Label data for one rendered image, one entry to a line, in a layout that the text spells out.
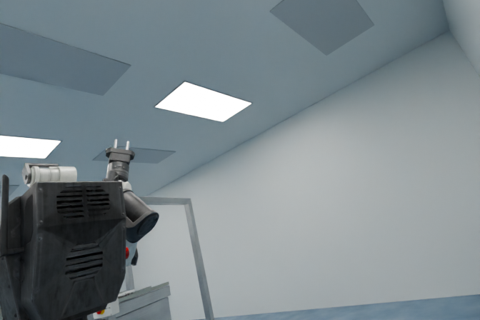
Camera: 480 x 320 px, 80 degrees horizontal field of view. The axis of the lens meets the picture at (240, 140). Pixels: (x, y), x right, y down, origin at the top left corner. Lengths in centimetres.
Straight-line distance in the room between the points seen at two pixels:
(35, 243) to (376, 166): 405
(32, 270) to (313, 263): 439
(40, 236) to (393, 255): 411
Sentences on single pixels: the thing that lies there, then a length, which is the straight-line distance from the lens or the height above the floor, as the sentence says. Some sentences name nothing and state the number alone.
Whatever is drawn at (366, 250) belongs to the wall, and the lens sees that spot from 452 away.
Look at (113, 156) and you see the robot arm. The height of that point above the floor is 162.
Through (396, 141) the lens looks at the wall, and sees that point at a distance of 433.
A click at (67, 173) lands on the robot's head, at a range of 100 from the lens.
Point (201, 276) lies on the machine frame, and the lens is 316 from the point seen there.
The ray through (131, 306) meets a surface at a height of 85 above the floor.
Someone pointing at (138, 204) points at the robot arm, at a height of 133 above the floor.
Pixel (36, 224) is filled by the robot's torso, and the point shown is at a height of 127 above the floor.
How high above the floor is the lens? 113
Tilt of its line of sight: 20 degrees up
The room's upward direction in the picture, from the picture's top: 15 degrees counter-clockwise
